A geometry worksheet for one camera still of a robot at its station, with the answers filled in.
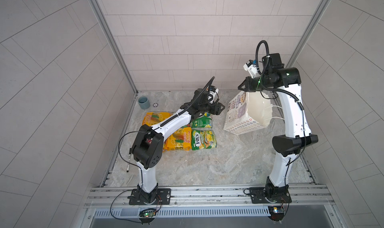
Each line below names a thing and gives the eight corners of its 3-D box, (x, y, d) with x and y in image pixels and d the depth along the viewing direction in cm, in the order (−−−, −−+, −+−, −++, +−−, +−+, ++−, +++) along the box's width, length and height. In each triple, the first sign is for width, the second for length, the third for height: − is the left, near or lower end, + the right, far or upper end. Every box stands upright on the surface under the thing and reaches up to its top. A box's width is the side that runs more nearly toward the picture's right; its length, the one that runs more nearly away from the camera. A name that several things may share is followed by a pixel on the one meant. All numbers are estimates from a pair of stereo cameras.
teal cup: (139, 109, 108) (136, 103, 102) (141, 102, 112) (139, 96, 107) (148, 109, 108) (146, 103, 102) (150, 102, 112) (148, 96, 107)
